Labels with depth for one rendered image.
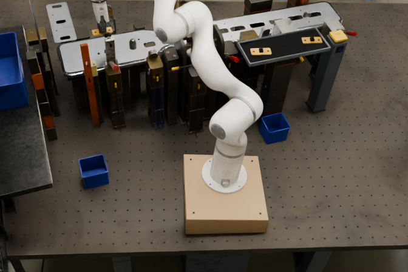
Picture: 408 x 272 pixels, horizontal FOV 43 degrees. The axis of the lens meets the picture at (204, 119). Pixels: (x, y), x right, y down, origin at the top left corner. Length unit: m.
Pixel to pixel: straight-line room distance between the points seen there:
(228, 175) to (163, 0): 0.74
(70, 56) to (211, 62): 0.78
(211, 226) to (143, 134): 0.59
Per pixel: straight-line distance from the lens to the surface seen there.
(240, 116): 1.83
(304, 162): 2.41
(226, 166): 2.04
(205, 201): 2.09
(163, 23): 1.77
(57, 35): 2.50
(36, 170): 1.96
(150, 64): 2.21
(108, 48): 2.14
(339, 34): 2.34
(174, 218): 2.17
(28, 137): 2.06
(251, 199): 2.13
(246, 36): 2.36
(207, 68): 1.82
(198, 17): 1.85
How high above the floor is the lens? 2.59
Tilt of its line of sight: 49 degrees down
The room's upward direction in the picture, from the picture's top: 5 degrees clockwise
